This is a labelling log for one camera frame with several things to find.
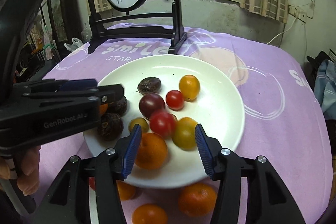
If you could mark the blue clothing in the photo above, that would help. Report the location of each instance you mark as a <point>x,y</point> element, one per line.
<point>325,87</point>

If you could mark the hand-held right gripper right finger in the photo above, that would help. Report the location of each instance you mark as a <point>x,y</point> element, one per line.
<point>203,153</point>

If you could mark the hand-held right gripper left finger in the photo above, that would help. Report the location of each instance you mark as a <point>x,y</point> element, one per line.
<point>132,150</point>

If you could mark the green jujube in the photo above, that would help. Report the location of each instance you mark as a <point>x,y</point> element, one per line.
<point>141,123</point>

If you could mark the person's left hand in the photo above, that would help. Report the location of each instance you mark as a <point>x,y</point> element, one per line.
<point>29,166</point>

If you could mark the white plastic bag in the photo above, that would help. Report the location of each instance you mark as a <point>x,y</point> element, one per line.
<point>74,43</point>

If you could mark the purple printed tablecloth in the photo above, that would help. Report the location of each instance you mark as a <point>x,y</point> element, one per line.
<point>262,121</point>

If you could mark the green-orange mandarin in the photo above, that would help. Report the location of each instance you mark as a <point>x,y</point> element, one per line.
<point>183,134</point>

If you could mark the small red cherry tomato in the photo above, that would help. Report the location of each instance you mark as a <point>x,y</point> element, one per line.
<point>92,183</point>

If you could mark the yellow-orange tomato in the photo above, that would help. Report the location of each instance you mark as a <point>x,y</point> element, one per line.
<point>189,87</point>

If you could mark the white oval plate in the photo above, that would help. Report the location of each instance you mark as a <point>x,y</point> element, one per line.
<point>218,108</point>

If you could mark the dark red tomato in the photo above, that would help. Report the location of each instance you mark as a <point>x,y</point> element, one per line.
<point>151,105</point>

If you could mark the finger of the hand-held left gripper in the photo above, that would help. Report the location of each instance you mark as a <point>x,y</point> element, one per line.
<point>113,92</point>
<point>76,84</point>

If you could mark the dark passion fruit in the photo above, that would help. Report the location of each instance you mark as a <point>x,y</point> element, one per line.
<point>149,85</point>
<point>119,107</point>
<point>110,126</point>

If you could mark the wall power strip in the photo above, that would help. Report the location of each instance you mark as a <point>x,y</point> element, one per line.
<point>298,13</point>

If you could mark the large orange mandarin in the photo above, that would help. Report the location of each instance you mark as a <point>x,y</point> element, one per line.
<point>153,151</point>

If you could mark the round painted screen black stand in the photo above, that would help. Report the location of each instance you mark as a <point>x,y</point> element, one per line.
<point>118,1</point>

